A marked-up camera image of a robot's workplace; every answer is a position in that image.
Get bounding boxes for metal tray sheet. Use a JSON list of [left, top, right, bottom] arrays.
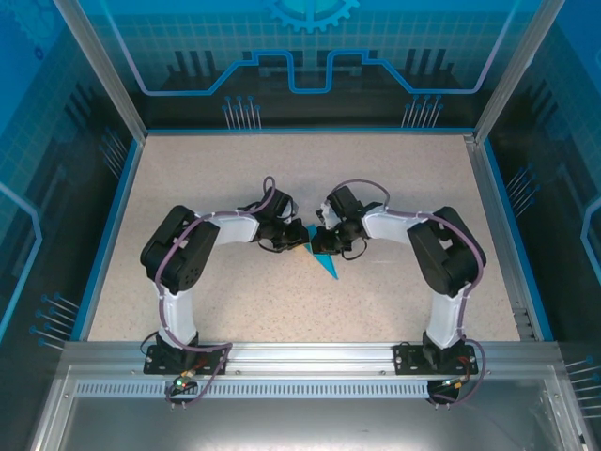
[[27, 365, 593, 451]]

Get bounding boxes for blue table edge strip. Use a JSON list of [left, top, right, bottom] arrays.
[[483, 140, 555, 342], [69, 138, 145, 342]]

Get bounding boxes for blue printed back panel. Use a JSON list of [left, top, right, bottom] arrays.
[[74, 0, 548, 131]]

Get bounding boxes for blue printed side panel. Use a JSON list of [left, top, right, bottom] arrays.
[[0, 0, 142, 451], [483, 0, 601, 424]]

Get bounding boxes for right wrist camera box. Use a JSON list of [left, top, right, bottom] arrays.
[[316, 199, 337, 231]]

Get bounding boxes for aluminium mounting rail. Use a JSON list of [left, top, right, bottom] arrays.
[[63, 340, 562, 378]]

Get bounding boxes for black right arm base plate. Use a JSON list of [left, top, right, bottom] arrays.
[[393, 342, 480, 377]]

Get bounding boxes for slotted metal cable duct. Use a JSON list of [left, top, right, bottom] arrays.
[[74, 381, 470, 399]]

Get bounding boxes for aluminium side rail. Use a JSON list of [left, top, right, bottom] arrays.
[[462, 133, 541, 342]]

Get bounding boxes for left cable connector green light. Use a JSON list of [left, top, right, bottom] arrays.
[[171, 369, 199, 394]]

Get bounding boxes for cable connector green light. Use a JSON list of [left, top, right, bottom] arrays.
[[171, 369, 199, 394], [439, 375, 472, 392]]

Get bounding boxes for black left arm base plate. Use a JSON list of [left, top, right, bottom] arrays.
[[143, 344, 230, 376]]

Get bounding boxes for right cable connector green light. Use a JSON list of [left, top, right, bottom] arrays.
[[439, 375, 472, 392]]

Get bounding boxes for aluminium frame post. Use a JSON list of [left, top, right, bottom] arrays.
[[473, 0, 567, 142], [52, 0, 149, 142]]

